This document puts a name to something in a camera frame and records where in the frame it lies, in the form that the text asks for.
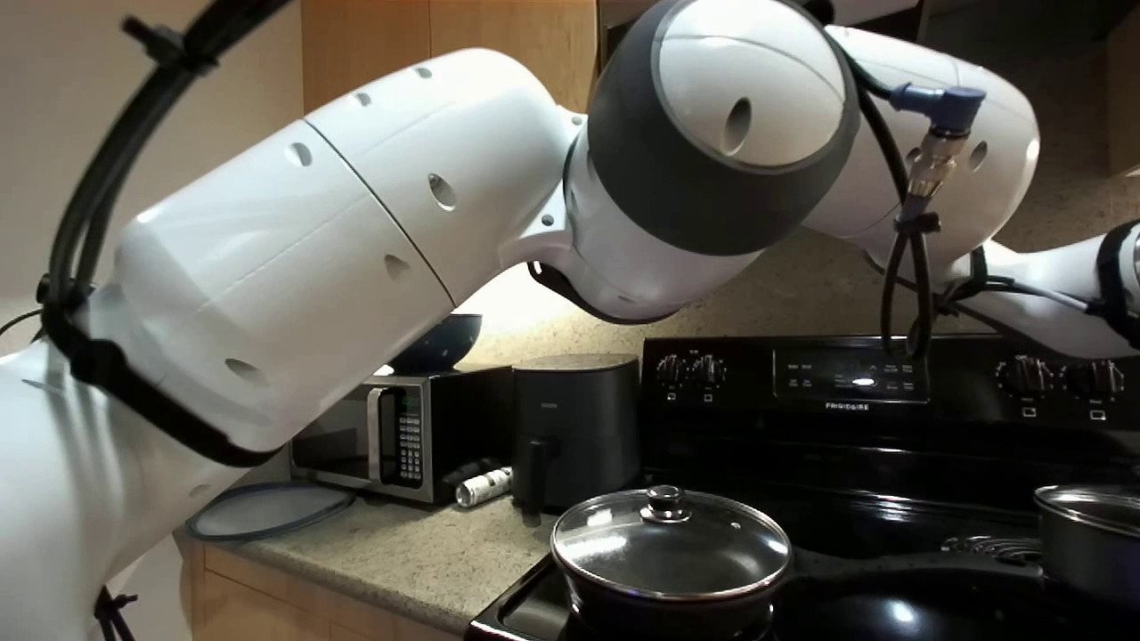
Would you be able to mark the large glass pan lid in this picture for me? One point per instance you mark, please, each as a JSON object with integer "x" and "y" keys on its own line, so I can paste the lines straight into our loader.
{"x": 665, "y": 552}

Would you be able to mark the black range hood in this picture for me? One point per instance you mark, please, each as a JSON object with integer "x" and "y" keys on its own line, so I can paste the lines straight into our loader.
{"x": 1034, "y": 23}

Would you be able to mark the black electric stove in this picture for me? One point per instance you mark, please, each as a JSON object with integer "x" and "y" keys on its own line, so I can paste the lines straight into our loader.
{"x": 734, "y": 440}

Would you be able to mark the gray round plate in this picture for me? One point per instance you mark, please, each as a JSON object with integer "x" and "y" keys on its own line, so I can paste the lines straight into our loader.
{"x": 268, "y": 512}

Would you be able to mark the dark round bowl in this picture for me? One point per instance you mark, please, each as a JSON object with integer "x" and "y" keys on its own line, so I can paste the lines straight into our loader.
{"x": 438, "y": 344}

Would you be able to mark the clear salt shaker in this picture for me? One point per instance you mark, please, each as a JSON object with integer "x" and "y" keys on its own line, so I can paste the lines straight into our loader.
{"x": 485, "y": 484}

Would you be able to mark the stainless steel microwave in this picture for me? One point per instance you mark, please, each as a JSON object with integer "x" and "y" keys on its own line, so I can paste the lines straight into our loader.
{"x": 344, "y": 456}

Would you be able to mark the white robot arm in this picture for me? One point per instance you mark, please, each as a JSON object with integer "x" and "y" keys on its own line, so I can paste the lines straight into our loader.
{"x": 298, "y": 273}

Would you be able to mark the black frying pan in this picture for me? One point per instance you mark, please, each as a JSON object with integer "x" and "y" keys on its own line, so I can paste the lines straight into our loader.
{"x": 665, "y": 613}

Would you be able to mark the wooden upper cabinet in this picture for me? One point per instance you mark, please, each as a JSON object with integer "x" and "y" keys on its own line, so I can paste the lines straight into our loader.
{"x": 475, "y": 30}
{"x": 1124, "y": 95}

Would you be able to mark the steel pot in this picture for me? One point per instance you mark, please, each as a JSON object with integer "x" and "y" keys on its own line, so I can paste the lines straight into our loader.
{"x": 1092, "y": 572}

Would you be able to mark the black air fryer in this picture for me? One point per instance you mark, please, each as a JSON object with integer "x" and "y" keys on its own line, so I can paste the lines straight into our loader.
{"x": 588, "y": 429}

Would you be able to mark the wooden base cabinet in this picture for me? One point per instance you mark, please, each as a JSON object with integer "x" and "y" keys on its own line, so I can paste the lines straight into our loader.
{"x": 272, "y": 601}

